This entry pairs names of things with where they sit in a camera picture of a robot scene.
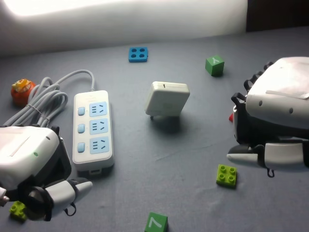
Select green cube letter Y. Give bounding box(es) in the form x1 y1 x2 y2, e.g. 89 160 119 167
205 55 225 77

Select white backdrop sheet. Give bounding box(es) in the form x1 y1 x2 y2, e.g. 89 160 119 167
0 0 248 58

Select grey power strip cord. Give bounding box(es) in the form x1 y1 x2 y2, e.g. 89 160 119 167
0 69 96 129

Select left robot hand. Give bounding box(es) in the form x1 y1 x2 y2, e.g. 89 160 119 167
0 124 94 222

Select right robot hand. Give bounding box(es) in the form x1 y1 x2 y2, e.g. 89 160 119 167
226 57 309 178

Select white power adapter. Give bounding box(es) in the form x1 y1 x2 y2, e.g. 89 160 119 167
144 81 191 121

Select grey table cloth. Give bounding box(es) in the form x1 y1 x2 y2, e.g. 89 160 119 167
0 25 309 232

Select large lime building brick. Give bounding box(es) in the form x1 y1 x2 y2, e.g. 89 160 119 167
216 164 238 189

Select white cord twist tie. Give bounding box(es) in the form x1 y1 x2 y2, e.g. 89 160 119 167
25 103 50 120

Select small lime building brick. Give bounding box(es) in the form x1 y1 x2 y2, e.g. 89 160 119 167
9 200 27 222

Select white power strip blue sockets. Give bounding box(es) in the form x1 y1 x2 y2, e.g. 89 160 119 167
72 90 115 176

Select blue four-hole block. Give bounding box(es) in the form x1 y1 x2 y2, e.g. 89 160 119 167
128 46 149 63

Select green cube number 7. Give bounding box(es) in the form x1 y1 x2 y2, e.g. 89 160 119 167
144 212 169 232

